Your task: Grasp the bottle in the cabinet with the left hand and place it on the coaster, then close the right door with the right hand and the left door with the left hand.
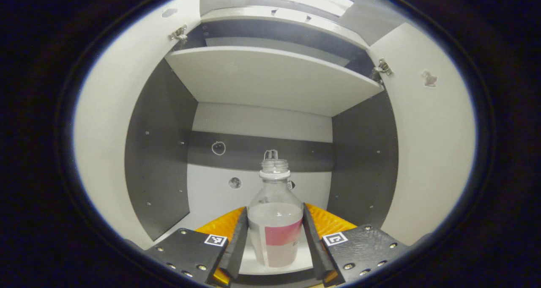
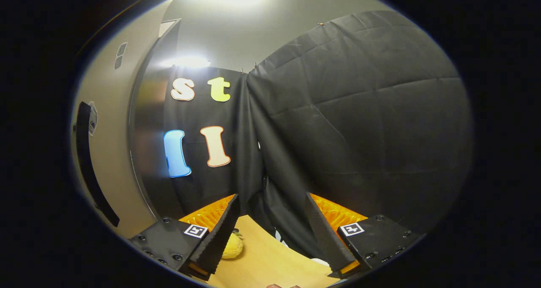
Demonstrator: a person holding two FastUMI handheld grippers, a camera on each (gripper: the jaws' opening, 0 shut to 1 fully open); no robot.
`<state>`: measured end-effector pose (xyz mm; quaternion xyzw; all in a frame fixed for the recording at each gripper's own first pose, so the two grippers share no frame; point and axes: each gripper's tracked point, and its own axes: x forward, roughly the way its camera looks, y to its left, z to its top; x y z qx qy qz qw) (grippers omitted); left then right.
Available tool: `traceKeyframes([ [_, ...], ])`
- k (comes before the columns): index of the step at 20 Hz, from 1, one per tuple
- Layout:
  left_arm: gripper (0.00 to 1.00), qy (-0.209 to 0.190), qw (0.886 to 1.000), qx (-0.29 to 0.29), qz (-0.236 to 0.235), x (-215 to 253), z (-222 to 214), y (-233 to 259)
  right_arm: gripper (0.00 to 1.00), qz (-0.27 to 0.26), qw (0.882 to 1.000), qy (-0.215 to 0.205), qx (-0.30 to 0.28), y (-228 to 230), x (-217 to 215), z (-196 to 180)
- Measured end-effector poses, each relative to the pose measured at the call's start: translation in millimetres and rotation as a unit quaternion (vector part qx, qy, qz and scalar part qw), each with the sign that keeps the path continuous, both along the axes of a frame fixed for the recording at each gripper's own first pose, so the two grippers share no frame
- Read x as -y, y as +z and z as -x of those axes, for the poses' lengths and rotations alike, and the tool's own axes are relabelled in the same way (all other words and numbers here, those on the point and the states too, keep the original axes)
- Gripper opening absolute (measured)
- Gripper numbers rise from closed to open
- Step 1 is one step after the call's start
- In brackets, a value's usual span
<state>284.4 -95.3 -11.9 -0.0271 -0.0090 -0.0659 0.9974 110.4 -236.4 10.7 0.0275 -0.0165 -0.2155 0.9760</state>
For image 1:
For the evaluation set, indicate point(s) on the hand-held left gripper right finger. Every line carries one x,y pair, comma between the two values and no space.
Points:
312,245

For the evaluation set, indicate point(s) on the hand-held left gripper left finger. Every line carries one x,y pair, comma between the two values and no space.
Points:
236,245

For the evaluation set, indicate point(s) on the clear bottle with pink label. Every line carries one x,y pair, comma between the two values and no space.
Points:
274,220

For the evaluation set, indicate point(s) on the white cabinet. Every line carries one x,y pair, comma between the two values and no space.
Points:
156,152

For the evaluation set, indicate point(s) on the white cabinet door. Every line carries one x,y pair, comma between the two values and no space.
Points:
105,131
435,152

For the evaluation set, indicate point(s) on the white cabinet shelf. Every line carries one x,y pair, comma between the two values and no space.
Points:
270,80

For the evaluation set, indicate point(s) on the metal door hinge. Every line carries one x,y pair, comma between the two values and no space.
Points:
178,33
382,69

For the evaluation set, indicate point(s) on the white cabinet drawer front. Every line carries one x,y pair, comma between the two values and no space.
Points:
253,15

